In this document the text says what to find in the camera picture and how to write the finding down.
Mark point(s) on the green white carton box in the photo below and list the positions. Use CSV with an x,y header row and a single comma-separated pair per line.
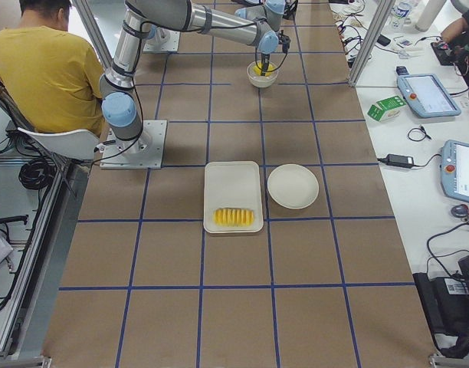
x,y
387,108

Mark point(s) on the cream rectangular tray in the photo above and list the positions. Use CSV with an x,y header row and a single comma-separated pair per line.
x,y
234,184

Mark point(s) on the black power adapter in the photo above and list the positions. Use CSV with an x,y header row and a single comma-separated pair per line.
x,y
400,161

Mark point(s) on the white ceramic bowl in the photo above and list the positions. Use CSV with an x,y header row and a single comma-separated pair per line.
x,y
257,79

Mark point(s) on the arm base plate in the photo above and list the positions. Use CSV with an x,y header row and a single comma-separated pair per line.
x,y
147,151
169,47

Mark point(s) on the plastic water bottle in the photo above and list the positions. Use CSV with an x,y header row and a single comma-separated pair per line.
x,y
400,11

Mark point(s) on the white plastic chair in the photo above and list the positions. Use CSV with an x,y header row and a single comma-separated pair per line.
x,y
77,145

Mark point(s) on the cream round plate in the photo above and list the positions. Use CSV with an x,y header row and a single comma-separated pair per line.
x,y
293,186

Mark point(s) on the black laptop bag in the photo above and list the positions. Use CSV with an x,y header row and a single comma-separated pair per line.
x,y
445,301

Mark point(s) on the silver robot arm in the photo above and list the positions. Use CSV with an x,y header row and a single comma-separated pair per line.
x,y
257,26
158,36

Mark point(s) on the far blue teach pendant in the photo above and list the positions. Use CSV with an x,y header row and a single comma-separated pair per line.
x,y
426,96

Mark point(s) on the man in yellow shirt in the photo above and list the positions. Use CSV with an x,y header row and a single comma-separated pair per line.
x,y
53,76

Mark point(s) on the aluminium frame post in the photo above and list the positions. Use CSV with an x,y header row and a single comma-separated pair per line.
x,y
376,25

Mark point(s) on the near blue teach pendant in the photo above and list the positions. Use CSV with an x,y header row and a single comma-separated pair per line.
x,y
455,170

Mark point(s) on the blue teach pendant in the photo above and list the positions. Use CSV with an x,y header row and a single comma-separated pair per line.
x,y
455,170
426,96

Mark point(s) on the yellow lemon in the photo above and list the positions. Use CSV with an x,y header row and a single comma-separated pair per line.
x,y
263,71

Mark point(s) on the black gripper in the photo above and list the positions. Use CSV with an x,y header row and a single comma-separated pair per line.
x,y
264,58

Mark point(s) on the sliced yellow fruit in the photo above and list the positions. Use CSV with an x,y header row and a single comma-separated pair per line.
x,y
233,217

